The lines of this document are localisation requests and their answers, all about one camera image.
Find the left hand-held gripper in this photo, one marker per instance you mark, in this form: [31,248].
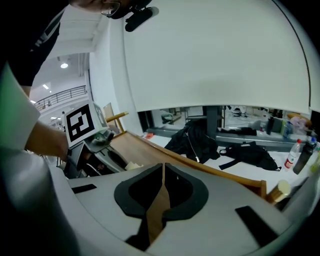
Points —
[80,125]

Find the person's eyeglasses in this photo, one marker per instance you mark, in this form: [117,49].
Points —
[111,8]

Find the person's left forearm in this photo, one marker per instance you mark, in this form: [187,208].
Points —
[45,140]

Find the head-worn black camera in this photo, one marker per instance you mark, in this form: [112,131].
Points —
[140,18]

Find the yellow-green bottle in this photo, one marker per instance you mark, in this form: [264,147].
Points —
[315,162]

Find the black jacket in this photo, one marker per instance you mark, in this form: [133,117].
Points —
[192,142]

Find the brown cardboard sheet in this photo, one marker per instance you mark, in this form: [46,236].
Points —
[108,112]

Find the black tumbler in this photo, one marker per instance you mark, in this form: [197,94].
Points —
[303,160]

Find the white roller blind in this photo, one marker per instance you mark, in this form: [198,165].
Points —
[212,55]

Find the wooden shelf table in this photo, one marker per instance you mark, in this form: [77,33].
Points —
[142,152]

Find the person's black clothing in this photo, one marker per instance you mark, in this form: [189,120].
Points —
[30,37]

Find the red packet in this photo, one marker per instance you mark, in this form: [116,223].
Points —
[149,135]

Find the black balcony railing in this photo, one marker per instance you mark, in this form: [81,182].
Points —
[62,96]

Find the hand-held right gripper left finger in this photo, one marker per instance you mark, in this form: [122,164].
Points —
[105,200]

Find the white window ledge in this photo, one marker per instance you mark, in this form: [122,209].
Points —
[240,172]

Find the yellow cloth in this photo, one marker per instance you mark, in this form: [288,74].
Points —
[133,166]

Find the round ceiling light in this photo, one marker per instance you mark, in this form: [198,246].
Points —
[64,65]

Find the red label water bottle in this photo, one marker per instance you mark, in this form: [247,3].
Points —
[292,157]

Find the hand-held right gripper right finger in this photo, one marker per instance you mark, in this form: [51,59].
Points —
[220,225]

